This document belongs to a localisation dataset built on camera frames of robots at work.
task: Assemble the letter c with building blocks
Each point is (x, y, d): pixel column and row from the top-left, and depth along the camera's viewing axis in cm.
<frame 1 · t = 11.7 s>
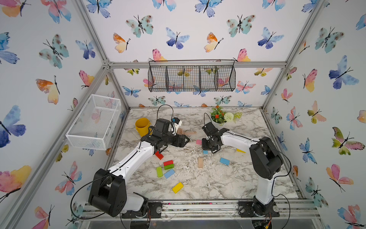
left hand: (185, 137, 82), fingers open
right hand: (205, 145, 94), fingers open
yellow cup: (142, 123, 101), point 10 cm above the table
artificial green flower plant: (219, 117, 97), point 15 cm above the table
pink building block: (197, 141, 103), on the table
light blue building block: (205, 151, 93), point 5 cm above the table
natural wood building block: (200, 162, 92), on the table
teal building block: (225, 161, 93), on the table
red building block: (160, 156, 95), on the table
red flat building block: (169, 162, 93), on the table
green flat building block: (169, 166, 89), point 2 cm above the table
light green building block: (159, 172, 88), on the table
pale blue building block: (169, 173, 88), on the table
yellow long building block: (177, 187, 82), on the table

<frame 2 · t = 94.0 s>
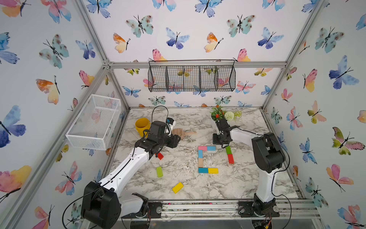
left hand: (177, 135, 82), fingers open
right hand: (216, 139, 100), fingers closed
pink building block: (202, 148, 100), on the table
light blue building block: (200, 153, 95), on the table
red flat building block: (230, 159, 93), on the table
green flat building block: (228, 150, 98), on the table
sky blue short block: (211, 148, 98), point 2 cm above the table
small yellow building block: (213, 171, 89), on the table
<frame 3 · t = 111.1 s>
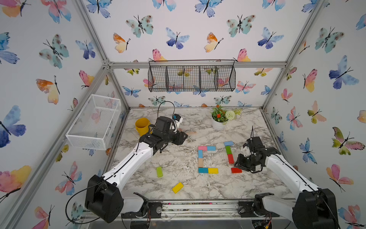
left hand: (185, 133, 80), fingers open
right hand: (237, 164, 82), fingers open
red building block: (236, 170, 86), point 3 cm above the table
white flower pot: (218, 125, 103), point 7 cm above the table
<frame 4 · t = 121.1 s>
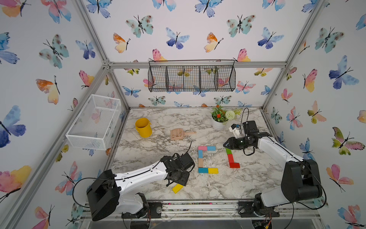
left hand: (183, 178, 79), fingers open
right hand: (228, 143, 87), fingers open
red building block: (234, 165, 91), on the table
